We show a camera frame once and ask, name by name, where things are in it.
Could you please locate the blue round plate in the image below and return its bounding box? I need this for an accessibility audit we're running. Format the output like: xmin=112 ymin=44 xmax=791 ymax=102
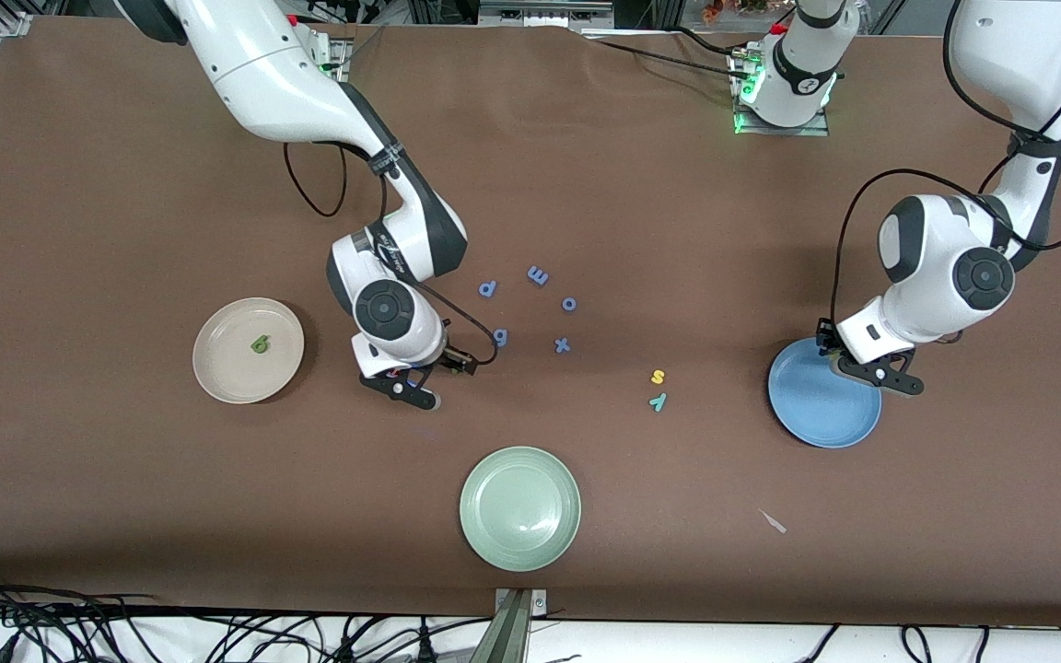
xmin=767 ymin=337 xmax=882 ymax=449

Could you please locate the beige round plate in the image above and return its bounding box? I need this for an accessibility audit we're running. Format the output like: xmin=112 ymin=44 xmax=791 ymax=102
xmin=192 ymin=297 xmax=306 ymax=405

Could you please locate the pale green round plate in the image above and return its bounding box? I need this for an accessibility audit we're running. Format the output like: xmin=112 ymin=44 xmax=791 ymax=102
xmin=459 ymin=446 xmax=582 ymax=573

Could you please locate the black cable along right arm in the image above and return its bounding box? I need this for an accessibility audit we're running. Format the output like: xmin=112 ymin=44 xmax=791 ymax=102
xmin=284 ymin=138 xmax=500 ymax=367

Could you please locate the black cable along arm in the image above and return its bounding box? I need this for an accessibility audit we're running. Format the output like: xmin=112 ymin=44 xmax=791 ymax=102
xmin=828 ymin=0 xmax=1061 ymax=355
xmin=284 ymin=138 xmax=500 ymax=367

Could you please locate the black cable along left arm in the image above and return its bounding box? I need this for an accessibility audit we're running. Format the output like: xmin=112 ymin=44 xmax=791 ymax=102
xmin=828 ymin=0 xmax=1061 ymax=355

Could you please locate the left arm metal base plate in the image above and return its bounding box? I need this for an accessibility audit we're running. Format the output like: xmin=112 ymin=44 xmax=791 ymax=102
xmin=731 ymin=51 xmax=831 ymax=137

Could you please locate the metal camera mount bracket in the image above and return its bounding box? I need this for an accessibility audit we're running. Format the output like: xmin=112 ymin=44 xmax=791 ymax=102
xmin=471 ymin=587 xmax=550 ymax=663

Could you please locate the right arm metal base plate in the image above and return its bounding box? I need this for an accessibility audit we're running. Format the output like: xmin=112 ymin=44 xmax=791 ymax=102
xmin=309 ymin=35 xmax=352 ymax=82

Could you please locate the thin black floor cable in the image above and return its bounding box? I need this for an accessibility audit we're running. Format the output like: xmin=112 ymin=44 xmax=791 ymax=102
xmin=802 ymin=624 xmax=840 ymax=663

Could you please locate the black cable on table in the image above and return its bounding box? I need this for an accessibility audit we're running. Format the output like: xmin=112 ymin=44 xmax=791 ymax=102
xmin=597 ymin=39 xmax=752 ymax=79
xmin=669 ymin=26 xmax=762 ymax=58

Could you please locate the aluminium frame rack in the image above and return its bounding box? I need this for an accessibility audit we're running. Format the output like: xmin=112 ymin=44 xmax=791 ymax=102
xmin=406 ymin=0 xmax=683 ymax=30

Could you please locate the black cable tangle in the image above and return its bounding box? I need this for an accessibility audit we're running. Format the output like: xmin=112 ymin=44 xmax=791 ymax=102
xmin=0 ymin=566 xmax=495 ymax=663

